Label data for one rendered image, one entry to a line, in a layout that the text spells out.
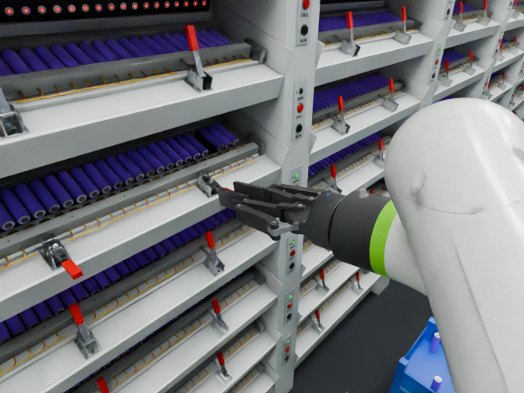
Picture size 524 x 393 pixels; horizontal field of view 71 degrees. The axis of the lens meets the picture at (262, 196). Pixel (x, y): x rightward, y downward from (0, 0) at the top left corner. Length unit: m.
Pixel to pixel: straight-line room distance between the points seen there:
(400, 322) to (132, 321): 1.23
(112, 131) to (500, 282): 0.46
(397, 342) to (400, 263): 1.24
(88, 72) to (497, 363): 0.53
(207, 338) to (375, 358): 0.83
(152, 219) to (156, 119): 0.16
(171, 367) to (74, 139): 0.54
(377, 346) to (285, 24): 1.25
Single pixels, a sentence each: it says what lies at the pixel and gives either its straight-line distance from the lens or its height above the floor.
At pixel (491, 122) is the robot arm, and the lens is 0.29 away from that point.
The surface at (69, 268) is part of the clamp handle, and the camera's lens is 0.52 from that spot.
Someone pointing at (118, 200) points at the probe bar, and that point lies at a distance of 0.62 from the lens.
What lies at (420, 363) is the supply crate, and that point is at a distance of 1.18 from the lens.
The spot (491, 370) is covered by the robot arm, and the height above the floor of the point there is 1.07.
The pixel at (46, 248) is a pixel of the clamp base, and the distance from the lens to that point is 0.57.
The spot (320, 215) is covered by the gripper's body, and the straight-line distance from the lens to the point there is 0.46.
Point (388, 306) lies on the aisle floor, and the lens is 1.76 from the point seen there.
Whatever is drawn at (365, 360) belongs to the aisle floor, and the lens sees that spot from 1.55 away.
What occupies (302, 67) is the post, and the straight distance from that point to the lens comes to 0.75.
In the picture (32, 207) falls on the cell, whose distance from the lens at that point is 0.63.
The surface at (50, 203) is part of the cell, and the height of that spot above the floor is 0.94.
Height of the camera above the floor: 1.22
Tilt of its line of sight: 30 degrees down
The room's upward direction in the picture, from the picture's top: straight up
